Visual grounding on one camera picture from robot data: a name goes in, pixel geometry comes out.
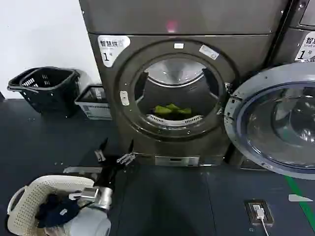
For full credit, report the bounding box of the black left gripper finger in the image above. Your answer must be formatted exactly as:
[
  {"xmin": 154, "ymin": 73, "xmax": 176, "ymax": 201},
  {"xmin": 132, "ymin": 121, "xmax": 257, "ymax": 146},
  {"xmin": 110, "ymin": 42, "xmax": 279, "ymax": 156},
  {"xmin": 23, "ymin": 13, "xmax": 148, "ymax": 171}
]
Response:
[
  {"xmin": 94, "ymin": 137, "xmax": 109, "ymax": 162},
  {"xmin": 116, "ymin": 139, "xmax": 136, "ymax": 166}
]

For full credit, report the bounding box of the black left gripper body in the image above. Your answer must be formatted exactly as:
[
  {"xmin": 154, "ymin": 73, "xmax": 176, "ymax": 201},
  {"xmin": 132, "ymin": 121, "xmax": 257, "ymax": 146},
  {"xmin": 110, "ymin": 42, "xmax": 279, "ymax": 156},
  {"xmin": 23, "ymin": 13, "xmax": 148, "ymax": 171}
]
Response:
[{"xmin": 94, "ymin": 155, "xmax": 126, "ymax": 191}]

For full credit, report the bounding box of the grey plastic crate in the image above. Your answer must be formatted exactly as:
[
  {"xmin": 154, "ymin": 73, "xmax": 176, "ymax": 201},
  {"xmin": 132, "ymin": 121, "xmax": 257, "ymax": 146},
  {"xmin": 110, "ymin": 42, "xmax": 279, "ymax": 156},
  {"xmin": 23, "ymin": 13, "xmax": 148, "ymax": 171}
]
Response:
[{"xmin": 74, "ymin": 84, "xmax": 113, "ymax": 121}]

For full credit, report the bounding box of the dark navy garment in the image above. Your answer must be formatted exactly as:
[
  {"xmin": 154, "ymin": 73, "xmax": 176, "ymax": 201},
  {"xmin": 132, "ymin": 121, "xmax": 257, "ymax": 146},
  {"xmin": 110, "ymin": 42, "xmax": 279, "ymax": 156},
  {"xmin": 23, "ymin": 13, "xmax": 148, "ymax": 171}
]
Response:
[{"xmin": 36, "ymin": 193, "xmax": 84, "ymax": 229}]

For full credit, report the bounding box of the green garment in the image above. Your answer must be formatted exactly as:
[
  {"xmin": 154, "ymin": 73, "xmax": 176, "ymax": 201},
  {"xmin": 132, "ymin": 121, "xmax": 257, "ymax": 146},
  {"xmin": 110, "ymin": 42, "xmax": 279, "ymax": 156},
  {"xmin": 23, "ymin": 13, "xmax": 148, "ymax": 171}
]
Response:
[{"xmin": 154, "ymin": 103, "xmax": 192, "ymax": 116}]

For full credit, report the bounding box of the white perforated laundry basket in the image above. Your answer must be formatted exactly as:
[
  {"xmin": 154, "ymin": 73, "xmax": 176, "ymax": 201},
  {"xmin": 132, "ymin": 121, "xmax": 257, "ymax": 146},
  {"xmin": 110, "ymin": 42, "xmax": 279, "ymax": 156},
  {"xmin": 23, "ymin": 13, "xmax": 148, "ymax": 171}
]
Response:
[{"xmin": 6, "ymin": 175, "xmax": 95, "ymax": 236}]

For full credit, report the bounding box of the grey dryer with open drum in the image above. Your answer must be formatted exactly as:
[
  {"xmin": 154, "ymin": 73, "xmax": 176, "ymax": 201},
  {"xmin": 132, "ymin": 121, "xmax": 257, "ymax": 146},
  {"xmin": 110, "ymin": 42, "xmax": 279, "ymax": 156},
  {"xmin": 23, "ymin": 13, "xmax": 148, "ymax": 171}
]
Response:
[{"xmin": 78, "ymin": 0, "xmax": 296, "ymax": 167}]

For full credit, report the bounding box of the black nested plastic basket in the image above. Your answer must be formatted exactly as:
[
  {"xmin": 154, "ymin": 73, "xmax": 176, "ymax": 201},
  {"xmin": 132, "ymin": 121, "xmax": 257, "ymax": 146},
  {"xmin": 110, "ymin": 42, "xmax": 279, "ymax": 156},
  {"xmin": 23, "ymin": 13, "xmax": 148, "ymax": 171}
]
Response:
[{"xmin": 7, "ymin": 67, "xmax": 40, "ymax": 113}]

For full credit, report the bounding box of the floor power socket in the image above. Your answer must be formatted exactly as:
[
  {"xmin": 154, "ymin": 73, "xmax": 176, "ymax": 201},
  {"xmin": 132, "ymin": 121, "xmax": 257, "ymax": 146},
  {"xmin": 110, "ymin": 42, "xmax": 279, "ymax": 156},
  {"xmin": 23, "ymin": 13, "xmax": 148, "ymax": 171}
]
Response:
[{"xmin": 244, "ymin": 199, "xmax": 275, "ymax": 226}]

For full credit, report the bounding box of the round glass dryer door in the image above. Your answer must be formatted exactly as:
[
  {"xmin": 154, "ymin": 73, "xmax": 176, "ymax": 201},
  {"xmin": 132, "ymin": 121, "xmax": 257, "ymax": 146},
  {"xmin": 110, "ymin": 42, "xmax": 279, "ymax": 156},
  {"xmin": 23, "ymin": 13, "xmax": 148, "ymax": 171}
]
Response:
[{"xmin": 224, "ymin": 61, "xmax": 315, "ymax": 180}]

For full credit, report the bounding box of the grey neighbouring dryer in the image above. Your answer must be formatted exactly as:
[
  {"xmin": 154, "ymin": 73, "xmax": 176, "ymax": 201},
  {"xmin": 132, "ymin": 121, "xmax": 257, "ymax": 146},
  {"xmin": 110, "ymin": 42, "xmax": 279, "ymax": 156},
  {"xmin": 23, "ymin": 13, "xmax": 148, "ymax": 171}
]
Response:
[{"xmin": 278, "ymin": 0, "xmax": 315, "ymax": 170}]

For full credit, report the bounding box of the white plug and cable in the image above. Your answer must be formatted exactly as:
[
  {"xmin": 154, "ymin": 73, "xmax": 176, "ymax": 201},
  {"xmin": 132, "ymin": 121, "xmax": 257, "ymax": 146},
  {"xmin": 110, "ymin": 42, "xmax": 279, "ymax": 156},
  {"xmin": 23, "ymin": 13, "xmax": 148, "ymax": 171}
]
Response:
[{"xmin": 253, "ymin": 206, "xmax": 272, "ymax": 236}]

